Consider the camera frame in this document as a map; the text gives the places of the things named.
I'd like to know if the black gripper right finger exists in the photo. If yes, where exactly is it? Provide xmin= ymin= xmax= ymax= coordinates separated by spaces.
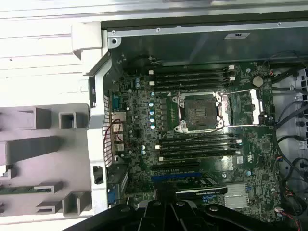
xmin=168 ymin=189 xmax=299 ymax=231

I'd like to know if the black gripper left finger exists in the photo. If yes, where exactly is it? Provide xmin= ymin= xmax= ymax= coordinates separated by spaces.
xmin=63 ymin=189 xmax=170 ymax=231

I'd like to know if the metal socket cover frame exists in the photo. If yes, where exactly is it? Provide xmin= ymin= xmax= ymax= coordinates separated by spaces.
xmin=220 ymin=89 xmax=263 ymax=127

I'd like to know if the CPU socket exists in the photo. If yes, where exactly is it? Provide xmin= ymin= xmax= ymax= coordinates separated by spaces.
xmin=173 ymin=92 xmax=226 ymax=134

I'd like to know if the black graphics card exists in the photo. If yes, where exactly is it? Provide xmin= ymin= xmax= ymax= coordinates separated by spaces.
xmin=154 ymin=177 xmax=228 ymax=196

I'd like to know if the silver chipset heatsink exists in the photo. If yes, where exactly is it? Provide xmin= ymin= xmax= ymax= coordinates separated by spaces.
xmin=223 ymin=183 xmax=249 ymax=209

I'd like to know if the black RAM slot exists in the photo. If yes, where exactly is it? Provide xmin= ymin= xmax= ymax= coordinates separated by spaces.
xmin=155 ymin=138 xmax=242 ymax=150
xmin=159 ymin=144 xmax=239 ymax=156
xmin=148 ymin=65 xmax=235 ymax=76
xmin=154 ymin=81 xmax=230 ymax=92
xmin=158 ymin=149 xmax=241 ymax=162
xmin=158 ymin=134 xmax=238 ymax=144
xmin=149 ymin=76 xmax=236 ymax=87
xmin=154 ymin=71 xmax=230 ymax=81

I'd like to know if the grey parts rack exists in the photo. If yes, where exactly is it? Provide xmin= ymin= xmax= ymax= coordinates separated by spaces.
xmin=0 ymin=103 xmax=93 ymax=217

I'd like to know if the green motherboard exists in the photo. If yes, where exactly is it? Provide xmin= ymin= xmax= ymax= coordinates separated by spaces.
xmin=108 ymin=61 xmax=282 ymax=217

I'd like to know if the green RAM stick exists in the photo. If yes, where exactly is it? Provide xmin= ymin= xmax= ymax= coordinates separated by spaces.
xmin=0 ymin=187 xmax=52 ymax=195

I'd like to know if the silver coin battery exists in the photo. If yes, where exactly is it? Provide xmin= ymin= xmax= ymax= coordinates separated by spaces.
xmin=252 ymin=76 xmax=264 ymax=88

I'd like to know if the open PC case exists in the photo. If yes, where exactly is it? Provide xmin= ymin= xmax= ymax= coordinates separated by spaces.
xmin=83 ymin=18 xmax=308 ymax=231

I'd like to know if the metal locking lever wire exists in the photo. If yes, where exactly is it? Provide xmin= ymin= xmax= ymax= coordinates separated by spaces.
xmin=184 ymin=126 xmax=225 ymax=135

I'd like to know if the white case wall sticker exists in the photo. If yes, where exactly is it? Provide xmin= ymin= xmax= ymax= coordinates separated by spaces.
xmin=223 ymin=32 xmax=251 ymax=40

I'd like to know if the grey case corner handle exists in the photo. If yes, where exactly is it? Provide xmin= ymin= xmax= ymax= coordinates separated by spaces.
xmin=70 ymin=21 xmax=103 ymax=62

